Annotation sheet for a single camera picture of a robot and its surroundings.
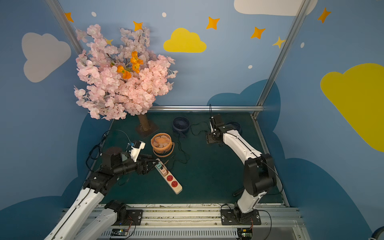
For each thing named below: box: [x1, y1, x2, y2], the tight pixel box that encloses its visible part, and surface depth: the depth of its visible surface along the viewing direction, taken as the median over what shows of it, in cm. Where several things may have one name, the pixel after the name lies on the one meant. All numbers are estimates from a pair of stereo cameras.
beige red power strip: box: [154, 158, 183, 195], surface depth 85 cm
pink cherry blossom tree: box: [74, 24, 178, 137], surface depth 69 cm
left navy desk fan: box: [172, 116, 190, 138], surface depth 106 cm
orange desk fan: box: [151, 133, 175, 158], surface depth 97 cm
